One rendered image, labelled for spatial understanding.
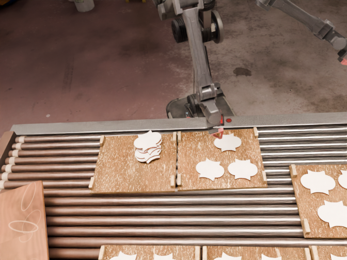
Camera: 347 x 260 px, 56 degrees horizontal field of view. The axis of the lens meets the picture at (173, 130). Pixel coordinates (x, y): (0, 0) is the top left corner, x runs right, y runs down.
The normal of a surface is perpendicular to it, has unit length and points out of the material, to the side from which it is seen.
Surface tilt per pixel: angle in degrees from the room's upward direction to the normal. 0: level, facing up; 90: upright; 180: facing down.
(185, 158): 0
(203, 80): 62
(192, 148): 0
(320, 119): 0
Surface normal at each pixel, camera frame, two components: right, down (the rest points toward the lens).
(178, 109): -0.11, -0.65
